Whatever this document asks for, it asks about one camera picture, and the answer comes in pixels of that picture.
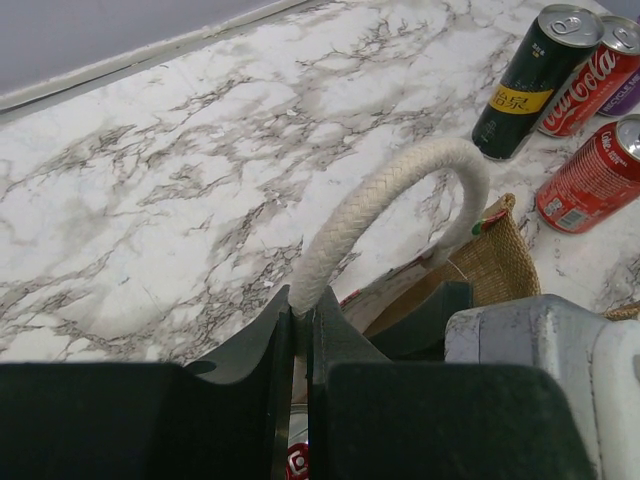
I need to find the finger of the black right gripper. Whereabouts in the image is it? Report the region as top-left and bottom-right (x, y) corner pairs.
(369, 281), (474, 360)

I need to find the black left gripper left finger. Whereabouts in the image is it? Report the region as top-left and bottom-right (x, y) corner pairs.
(1, 291), (291, 479)

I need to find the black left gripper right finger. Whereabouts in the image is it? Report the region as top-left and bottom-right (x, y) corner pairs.
(307, 290), (595, 479)

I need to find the red Coke can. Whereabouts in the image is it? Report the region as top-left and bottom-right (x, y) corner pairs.
(538, 15), (639, 137)
(535, 114), (639, 234)

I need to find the purple Fanta can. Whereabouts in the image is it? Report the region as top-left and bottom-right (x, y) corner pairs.
(598, 73), (640, 117)

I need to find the black soda can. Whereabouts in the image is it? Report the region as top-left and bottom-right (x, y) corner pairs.
(471, 4), (604, 161)

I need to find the red tab soda can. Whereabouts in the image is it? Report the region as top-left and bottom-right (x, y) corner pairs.
(286, 442), (310, 480)

